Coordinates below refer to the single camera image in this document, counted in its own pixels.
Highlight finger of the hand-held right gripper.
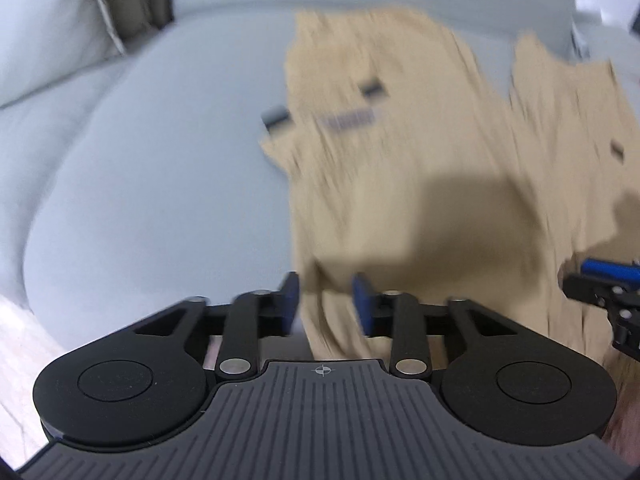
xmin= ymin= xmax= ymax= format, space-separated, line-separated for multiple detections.
xmin=580 ymin=257 xmax=640 ymax=279
xmin=560 ymin=271 xmax=640 ymax=359

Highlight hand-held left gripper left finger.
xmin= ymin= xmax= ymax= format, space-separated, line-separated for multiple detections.
xmin=132 ymin=271 xmax=302 ymax=382

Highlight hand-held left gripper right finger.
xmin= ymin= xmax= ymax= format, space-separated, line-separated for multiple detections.
xmin=351 ymin=272 xmax=521 ymax=382

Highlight khaki pants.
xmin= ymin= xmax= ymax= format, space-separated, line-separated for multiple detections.
xmin=259 ymin=4 xmax=640 ymax=378

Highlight grey sofa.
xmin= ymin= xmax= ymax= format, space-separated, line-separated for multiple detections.
xmin=0 ymin=0 xmax=640 ymax=363

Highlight light grey piped cushion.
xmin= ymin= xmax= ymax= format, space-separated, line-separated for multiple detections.
xmin=0 ymin=0 xmax=127 ymax=109

